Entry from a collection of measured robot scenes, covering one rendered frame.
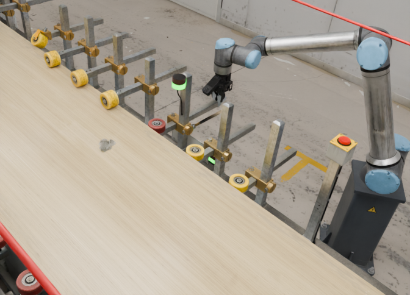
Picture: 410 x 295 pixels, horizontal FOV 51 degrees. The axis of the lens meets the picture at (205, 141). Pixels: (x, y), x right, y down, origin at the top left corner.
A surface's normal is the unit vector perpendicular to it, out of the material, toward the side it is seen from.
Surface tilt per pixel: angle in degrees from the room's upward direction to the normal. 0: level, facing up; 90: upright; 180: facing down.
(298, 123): 0
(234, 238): 0
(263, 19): 90
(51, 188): 0
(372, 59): 83
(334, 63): 90
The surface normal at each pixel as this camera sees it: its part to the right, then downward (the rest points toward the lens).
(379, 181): -0.44, 0.59
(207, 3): -0.68, 0.42
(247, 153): 0.08, -0.78
